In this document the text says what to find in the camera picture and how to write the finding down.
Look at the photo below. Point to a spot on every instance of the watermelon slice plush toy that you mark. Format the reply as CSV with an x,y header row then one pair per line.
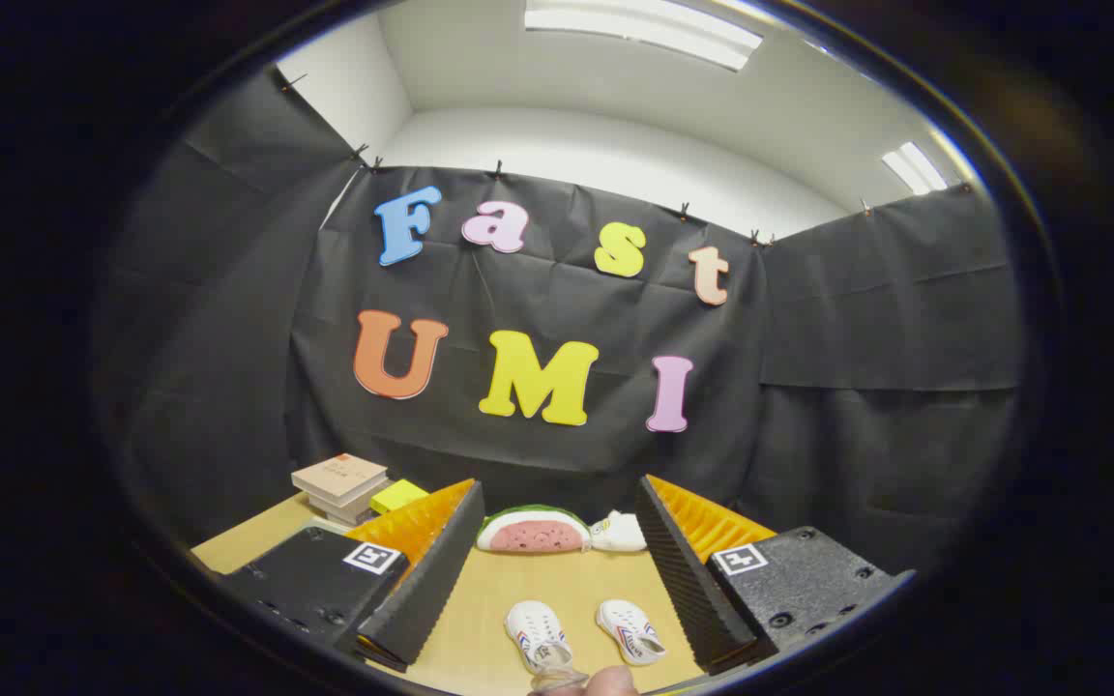
x,y
533,534

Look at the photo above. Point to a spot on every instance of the yellow book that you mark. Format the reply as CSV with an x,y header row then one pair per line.
x,y
397,495

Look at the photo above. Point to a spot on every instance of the beige book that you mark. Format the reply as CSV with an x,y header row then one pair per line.
x,y
339,474

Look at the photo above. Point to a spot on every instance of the ceiling light panel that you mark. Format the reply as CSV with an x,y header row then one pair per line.
x,y
644,29
915,169

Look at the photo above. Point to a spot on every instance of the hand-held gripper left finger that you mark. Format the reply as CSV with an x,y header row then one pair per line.
x,y
422,590

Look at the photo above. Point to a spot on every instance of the white plush toy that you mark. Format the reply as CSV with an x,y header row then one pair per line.
x,y
620,534

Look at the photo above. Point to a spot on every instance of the white canvas shoe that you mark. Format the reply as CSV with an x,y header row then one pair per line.
x,y
536,633
630,630

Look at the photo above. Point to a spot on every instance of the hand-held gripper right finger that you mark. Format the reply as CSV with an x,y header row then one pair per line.
x,y
688,590

